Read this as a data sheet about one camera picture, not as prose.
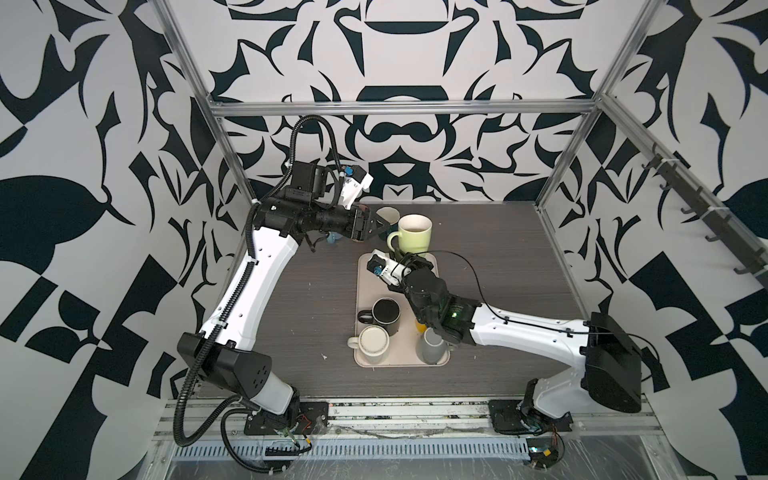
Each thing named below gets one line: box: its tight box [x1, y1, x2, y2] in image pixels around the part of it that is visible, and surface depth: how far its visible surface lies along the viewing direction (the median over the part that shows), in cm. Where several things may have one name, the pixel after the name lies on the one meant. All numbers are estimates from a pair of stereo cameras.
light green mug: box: [387, 214, 433, 254], surface depth 74 cm
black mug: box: [357, 297, 401, 336], surface depth 84 cm
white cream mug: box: [347, 324, 390, 365], surface depth 81 cm
